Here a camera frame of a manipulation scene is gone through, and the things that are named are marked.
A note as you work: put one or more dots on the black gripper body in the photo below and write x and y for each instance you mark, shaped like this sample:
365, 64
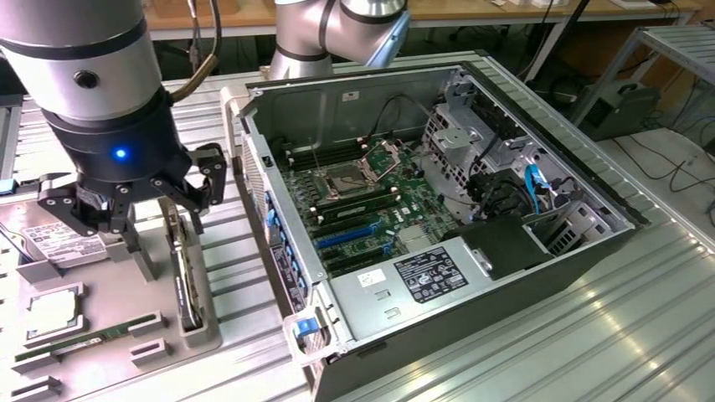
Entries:
121, 138

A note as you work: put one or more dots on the black graphics card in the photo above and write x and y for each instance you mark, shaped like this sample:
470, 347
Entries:
185, 268

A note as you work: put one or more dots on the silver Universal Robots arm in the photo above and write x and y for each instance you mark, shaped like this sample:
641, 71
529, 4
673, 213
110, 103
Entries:
90, 46

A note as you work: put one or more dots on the hard disk with blue caddy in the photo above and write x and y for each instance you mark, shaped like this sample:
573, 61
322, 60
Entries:
57, 243

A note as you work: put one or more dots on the CPU socket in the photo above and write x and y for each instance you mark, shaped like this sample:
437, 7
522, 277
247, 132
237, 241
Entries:
342, 179

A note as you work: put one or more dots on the grey parts rack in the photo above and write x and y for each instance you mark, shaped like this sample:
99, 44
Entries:
106, 301

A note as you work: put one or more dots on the silver CPU chip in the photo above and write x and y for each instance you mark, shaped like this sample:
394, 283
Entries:
53, 312

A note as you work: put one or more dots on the black installed RAM stick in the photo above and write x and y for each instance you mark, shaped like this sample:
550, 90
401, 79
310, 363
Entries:
355, 209

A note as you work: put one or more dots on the blue expansion slot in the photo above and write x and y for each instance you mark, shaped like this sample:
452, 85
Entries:
346, 236

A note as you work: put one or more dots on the metal socket cover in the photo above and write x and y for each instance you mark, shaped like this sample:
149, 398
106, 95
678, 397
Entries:
383, 159

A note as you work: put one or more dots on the green RAM stick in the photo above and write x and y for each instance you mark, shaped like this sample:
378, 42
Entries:
85, 340

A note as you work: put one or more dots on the green motherboard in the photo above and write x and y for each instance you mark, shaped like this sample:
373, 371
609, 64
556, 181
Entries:
407, 201

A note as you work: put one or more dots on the silver chipset heatsink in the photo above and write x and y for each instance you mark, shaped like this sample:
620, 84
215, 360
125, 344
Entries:
417, 237

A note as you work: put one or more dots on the blue case latch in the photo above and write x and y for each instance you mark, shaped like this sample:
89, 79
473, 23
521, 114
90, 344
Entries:
306, 327

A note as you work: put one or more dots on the grey power supply unit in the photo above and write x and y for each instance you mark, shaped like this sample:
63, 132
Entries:
363, 310

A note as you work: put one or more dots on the silver metal disk bay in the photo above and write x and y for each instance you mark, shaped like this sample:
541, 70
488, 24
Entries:
453, 155

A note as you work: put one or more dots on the black plastic shroud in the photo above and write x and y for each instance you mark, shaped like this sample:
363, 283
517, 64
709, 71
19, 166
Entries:
497, 247

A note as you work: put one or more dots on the wooden desk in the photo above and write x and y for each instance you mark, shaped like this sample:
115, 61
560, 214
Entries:
448, 10

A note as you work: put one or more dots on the open black PC case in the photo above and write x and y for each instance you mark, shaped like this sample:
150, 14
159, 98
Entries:
504, 310

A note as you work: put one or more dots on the black box on floor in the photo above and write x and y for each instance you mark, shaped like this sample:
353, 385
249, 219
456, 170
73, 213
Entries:
621, 109

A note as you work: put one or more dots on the metal slat shelf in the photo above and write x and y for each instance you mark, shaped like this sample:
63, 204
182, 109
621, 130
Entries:
682, 46

